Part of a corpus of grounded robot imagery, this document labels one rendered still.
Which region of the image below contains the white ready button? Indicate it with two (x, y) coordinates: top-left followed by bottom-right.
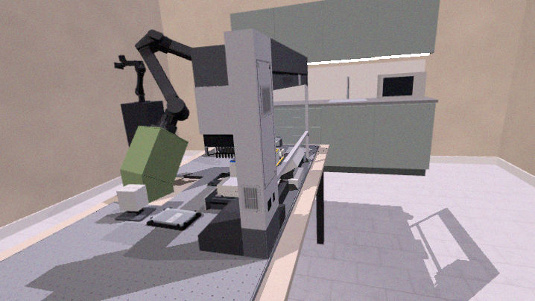
(115, 185), (156, 221)

